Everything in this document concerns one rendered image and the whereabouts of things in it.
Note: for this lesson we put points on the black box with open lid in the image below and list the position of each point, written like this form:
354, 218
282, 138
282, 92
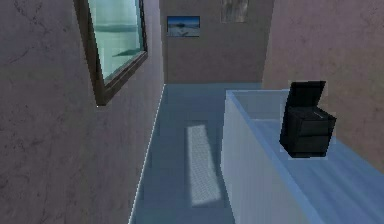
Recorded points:
306, 130

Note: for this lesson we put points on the pale blue cabinet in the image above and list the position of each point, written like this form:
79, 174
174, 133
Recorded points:
266, 173

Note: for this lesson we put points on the blue framed picture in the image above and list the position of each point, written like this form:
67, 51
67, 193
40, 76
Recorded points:
183, 26

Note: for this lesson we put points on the grey framed picture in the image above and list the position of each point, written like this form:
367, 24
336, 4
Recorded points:
234, 10

